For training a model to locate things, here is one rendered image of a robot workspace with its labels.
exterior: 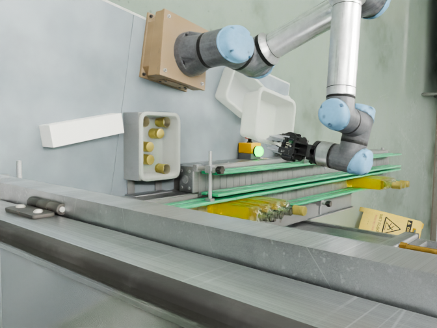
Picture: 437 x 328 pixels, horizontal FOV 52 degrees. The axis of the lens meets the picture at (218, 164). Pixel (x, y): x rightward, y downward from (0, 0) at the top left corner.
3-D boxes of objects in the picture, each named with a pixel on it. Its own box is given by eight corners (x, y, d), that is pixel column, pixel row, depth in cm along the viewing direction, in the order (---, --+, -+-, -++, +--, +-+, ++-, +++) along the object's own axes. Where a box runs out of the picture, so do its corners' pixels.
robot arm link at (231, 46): (199, 25, 143) (233, 16, 135) (225, 39, 154) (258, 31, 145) (198, 62, 142) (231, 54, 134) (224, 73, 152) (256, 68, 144)
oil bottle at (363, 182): (346, 187, 245) (398, 192, 226) (346, 176, 244) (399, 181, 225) (351, 185, 249) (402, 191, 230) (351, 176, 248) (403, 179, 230)
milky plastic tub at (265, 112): (238, 86, 145) (260, 84, 139) (276, 101, 162) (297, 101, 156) (232, 139, 144) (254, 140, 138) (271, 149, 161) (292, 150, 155)
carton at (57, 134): (38, 125, 125) (49, 125, 121) (109, 113, 142) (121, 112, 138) (42, 146, 126) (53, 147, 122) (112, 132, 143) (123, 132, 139)
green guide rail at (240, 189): (201, 194, 157) (218, 197, 151) (201, 191, 157) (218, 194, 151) (388, 165, 287) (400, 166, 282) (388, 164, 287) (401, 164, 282)
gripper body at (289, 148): (280, 131, 137) (314, 138, 129) (294, 135, 143) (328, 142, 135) (274, 155, 137) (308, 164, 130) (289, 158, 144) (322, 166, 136)
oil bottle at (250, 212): (207, 216, 160) (254, 225, 146) (207, 200, 160) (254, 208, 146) (216, 214, 165) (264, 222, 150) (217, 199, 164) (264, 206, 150)
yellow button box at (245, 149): (237, 158, 192) (250, 159, 187) (237, 141, 191) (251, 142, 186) (247, 157, 197) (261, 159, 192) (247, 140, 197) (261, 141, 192)
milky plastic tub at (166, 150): (123, 179, 147) (140, 181, 142) (123, 111, 146) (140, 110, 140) (163, 176, 160) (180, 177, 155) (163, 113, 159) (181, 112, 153)
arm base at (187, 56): (175, 25, 149) (198, 19, 142) (205, 41, 160) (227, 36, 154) (171, 69, 147) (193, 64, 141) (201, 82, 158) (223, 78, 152)
